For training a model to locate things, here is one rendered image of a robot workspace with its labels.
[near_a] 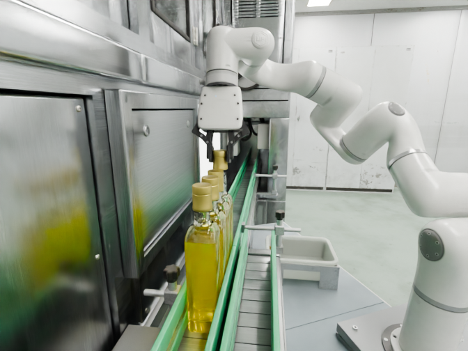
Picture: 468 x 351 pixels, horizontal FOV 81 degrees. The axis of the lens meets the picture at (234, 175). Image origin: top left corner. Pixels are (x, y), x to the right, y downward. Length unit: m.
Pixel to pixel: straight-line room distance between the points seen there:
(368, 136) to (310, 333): 0.50
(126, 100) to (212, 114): 0.21
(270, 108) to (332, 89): 0.87
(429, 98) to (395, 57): 1.05
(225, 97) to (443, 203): 0.49
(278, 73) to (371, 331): 0.67
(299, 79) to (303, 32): 4.24
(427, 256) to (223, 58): 0.56
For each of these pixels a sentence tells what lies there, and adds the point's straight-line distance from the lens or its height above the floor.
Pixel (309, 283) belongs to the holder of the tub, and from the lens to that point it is 0.94.
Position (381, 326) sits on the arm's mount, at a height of 0.78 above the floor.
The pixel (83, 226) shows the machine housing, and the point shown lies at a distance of 0.48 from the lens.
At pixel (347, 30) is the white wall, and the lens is 5.06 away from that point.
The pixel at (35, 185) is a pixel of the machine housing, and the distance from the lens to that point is 0.40.
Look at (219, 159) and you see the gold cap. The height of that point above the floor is 1.18.
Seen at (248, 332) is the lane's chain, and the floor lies 0.88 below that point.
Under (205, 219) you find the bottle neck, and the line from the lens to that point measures 0.48.
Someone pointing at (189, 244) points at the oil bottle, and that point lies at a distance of 0.49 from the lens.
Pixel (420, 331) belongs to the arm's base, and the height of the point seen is 0.87.
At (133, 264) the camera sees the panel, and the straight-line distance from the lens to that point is 0.56.
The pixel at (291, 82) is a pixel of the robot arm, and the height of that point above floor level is 1.35.
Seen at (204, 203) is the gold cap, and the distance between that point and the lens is 0.47.
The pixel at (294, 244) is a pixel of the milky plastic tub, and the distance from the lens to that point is 1.04.
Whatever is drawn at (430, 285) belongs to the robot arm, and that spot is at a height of 0.97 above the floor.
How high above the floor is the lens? 1.29
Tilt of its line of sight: 14 degrees down
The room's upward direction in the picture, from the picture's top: straight up
